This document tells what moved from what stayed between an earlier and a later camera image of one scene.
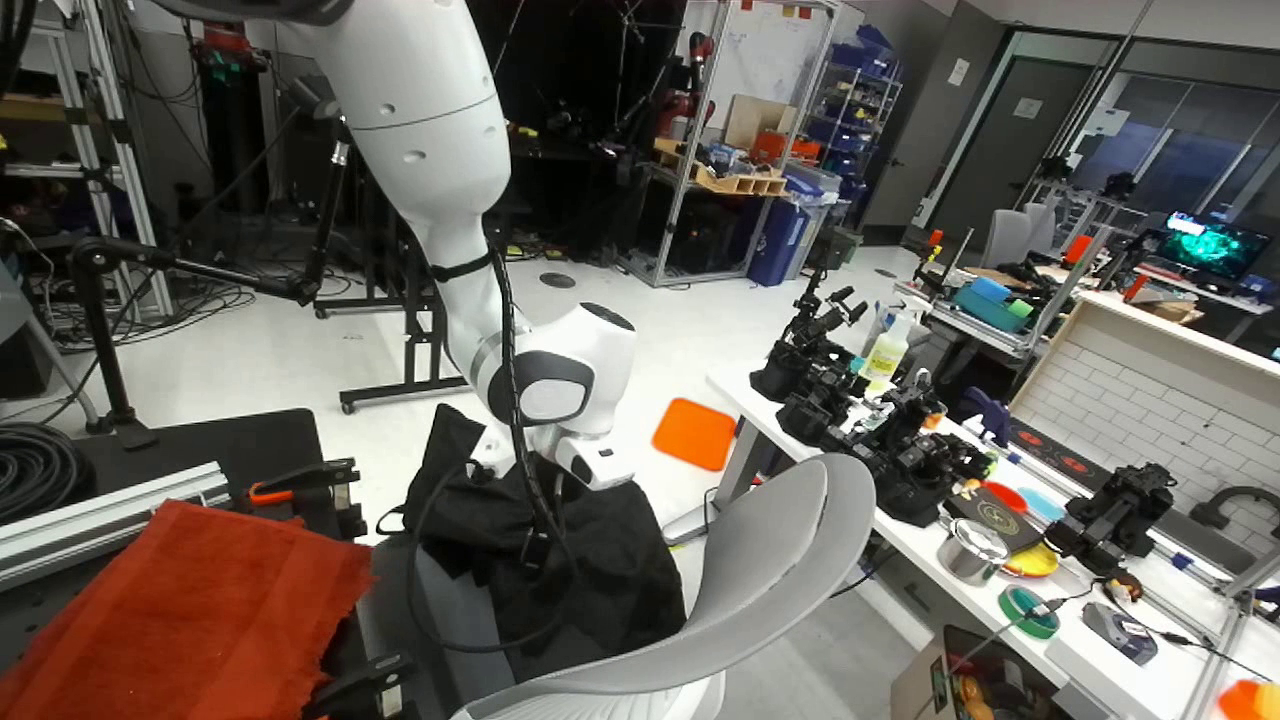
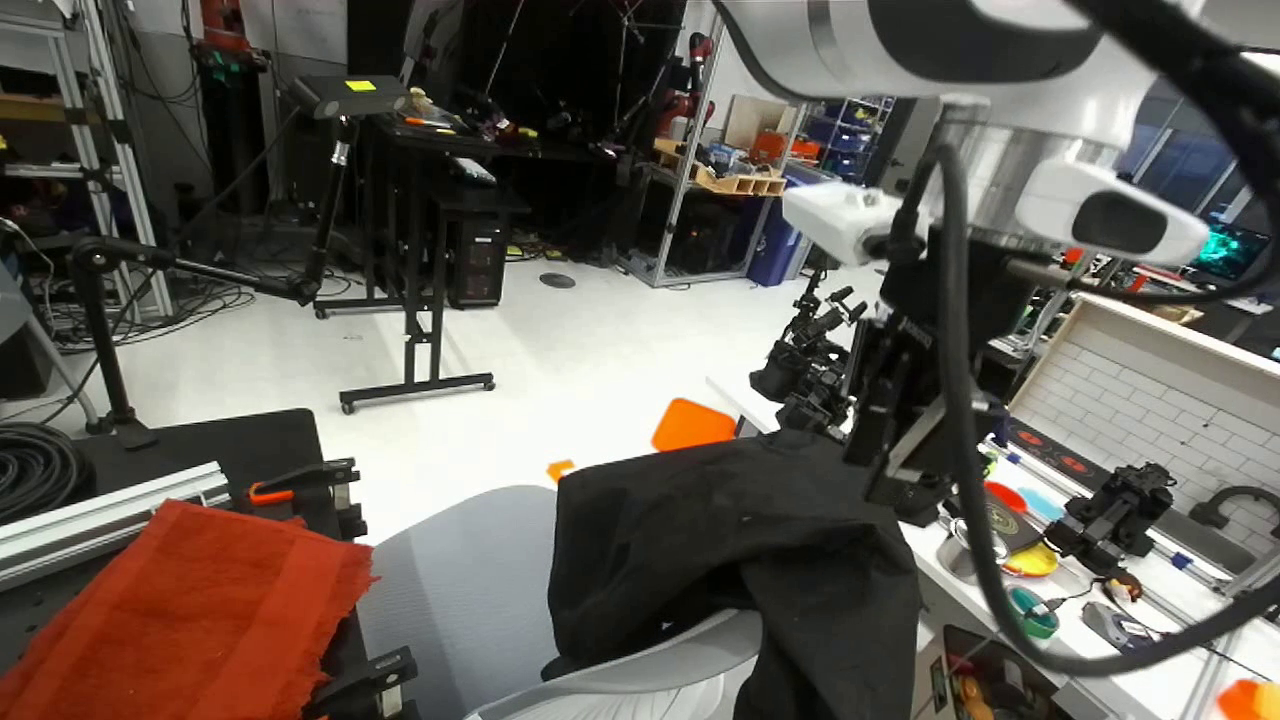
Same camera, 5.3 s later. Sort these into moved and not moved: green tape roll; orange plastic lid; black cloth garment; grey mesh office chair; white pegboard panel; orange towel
Moved: black cloth garment; grey mesh office chair
Not moved: orange towel; orange plastic lid; green tape roll; white pegboard panel
